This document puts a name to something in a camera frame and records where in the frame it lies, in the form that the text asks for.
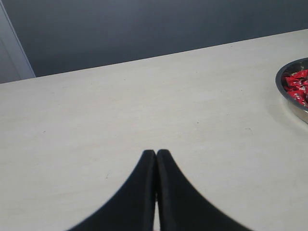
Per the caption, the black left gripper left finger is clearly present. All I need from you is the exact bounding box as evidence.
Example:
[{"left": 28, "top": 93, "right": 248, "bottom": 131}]
[{"left": 71, "top": 150, "right": 157, "bottom": 231}]

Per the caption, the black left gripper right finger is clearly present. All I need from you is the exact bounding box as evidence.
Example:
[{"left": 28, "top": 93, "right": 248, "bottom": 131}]
[{"left": 156, "top": 149, "right": 249, "bottom": 231}]

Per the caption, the round stainless steel plate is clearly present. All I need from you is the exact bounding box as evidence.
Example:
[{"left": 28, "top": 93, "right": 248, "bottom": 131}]
[{"left": 275, "top": 58, "right": 308, "bottom": 122}]

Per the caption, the red wrapped candy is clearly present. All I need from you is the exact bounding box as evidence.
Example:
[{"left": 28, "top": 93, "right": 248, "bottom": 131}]
[
  {"left": 284, "top": 69, "right": 308, "bottom": 91},
  {"left": 285, "top": 86, "right": 308, "bottom": 107}
]

